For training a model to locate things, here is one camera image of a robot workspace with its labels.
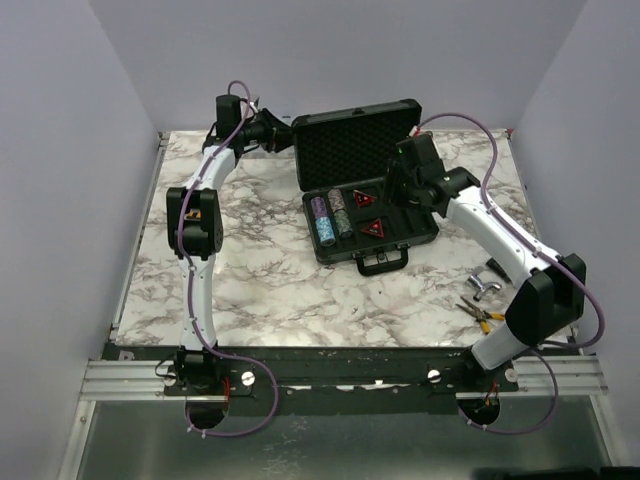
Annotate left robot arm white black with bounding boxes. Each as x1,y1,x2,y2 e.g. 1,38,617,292
166,93,293,395

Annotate black T-shaped pipe fitting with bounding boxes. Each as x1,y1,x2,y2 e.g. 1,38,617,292
485,258,511,284

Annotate yellow handled pliers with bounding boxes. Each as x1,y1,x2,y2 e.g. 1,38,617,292
457,296,505,335

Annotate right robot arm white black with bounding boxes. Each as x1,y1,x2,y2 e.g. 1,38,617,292
382,135,586,392

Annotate purple poker chip stack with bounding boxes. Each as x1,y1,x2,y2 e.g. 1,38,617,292
310,196,328,219

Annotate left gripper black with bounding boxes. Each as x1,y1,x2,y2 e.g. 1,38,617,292
235,109,301,153

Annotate green blue poker chip stack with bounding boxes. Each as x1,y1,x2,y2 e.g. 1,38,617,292
334,209,353,239

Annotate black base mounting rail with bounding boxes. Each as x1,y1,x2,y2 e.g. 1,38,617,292
102,343,584,417

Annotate triangular red black card box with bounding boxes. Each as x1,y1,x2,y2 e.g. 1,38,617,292
352,189,376,208
360,218,385,239

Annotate light blue poker chip stack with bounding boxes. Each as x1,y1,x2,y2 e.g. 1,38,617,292
315,216,336,247

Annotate clear plastic organizer box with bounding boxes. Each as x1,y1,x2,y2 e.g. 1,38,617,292
239,110,275,158

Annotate black poker set case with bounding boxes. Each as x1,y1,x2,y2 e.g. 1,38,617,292
292,99,439,277

